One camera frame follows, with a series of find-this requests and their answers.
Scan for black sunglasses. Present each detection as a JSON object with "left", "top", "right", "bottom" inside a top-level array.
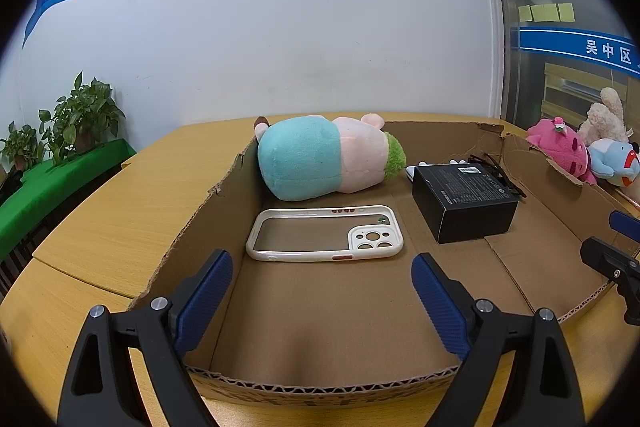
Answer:
[{"left": 467, "top": 152, "right": 528, "bottom": 200}]

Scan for small potted green plant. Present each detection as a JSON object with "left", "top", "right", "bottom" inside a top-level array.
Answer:
[{"left": 0, "top": 122, "right": 41, "bottom": 172}]

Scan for blue plush toy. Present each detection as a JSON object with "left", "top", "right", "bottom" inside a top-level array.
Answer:
[{"left": 587, "top": 138, "right": 640, "bottom": 188}]

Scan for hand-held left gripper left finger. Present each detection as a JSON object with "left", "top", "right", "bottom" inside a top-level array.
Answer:
[{"left": 56, "top": 248, "right": 234, "bottom": 427}]

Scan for cardboard box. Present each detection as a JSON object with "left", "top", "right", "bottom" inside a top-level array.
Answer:
[{"left": 129, "top": 121, "right": 640, "bottom": 410}]

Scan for large potted green plant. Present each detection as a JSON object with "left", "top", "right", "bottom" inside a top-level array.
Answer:
[{"left": 39, "top": 71, "right": 126, "bottom": 165}]

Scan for white phone case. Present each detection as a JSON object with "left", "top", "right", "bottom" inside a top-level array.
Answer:
[{"left": 246, "top": 205, "right": 405, "bottom": 263}]

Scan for green covered side table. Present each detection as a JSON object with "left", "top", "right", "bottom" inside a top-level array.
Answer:
[{"left": 0, "top": 138, "right": 137, "bottom": 258}]

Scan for blue sign strip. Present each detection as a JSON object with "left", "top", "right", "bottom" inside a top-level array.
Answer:
[{"left": 517, "top": 27, "right": 640, "bottom": 80}]

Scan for white plastic packet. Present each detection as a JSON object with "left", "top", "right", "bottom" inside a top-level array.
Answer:
[{"left": 405, "top": 159, "right": 473, "bottom": 184}]

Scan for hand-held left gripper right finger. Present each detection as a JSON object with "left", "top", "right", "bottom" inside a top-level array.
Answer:
[{"left": 411, "top": 252, "right": 587, "bottom": 427}]

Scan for black box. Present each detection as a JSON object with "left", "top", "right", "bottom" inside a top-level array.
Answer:
[{"left": 411, "top": 163, "right": 519, "bottom": 245}]

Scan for beige plush rabbit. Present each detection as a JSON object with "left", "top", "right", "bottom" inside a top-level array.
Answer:
[{"left": 577, "top": 87, "right": 631, "bottom": 148}]

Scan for teal pink green plush toy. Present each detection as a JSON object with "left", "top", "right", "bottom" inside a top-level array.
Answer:
[{"left": 253, "top": 113, "right": 407, "bottom": 202}]

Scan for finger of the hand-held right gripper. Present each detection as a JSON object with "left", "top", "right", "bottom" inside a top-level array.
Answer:
[
  {"left": 580, "top": 237, "right": 640, "bottom": 327},
  {"left": 609, "top": 209, "right": 640, "bottom": 244}
]

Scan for wooden desktop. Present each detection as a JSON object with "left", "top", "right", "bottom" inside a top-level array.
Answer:
[{"left": 0, "top": 112, "right": 640, "bottom": 427}]

